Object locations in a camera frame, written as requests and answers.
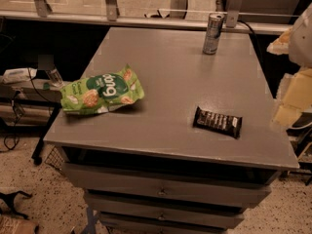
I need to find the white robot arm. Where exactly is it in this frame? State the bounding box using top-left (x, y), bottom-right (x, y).
top-left (266, 5), bottom-right (312, 127)

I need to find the black rxbar chocolate bar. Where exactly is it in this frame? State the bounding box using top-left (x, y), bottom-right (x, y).
top-left (193, 107), bottom-right (243, 139)

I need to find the silver drink can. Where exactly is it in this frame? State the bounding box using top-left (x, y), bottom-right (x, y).
top-left (203, 13), bottom-right (224, 55)

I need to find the grey drawer cabinet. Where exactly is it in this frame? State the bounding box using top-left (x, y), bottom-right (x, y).
top-left (45, 27), bottom-right (297, 234)

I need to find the green snack bag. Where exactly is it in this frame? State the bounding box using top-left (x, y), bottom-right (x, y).
top-left (60, 65), bottom-right (144, 115)

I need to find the metal window railing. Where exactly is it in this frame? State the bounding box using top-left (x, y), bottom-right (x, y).
top-left (0, 0), bottom-right (312, 36)

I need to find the clear plastic bottle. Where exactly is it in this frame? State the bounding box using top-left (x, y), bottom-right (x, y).
top-left (46, 68), bottom-right (63, 88)

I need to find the low side shelf table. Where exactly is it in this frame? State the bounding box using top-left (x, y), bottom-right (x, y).
top-left (0, 79), bottom-right (61, 165)

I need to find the white tissue pack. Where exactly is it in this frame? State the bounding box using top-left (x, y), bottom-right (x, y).
top-left (3, 67), bottom-right (37, 84)

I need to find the black stand leg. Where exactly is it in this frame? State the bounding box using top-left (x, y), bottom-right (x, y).
top-left (0, 190), bottom-right (32, 219)

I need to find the black power cable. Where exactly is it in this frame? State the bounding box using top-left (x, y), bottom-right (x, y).
top-left (237, 19), bottom-right (265, 70)

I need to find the wire mesh basket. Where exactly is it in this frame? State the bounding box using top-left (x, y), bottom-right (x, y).
top-left (45, 147), bottom-right (64, 173)

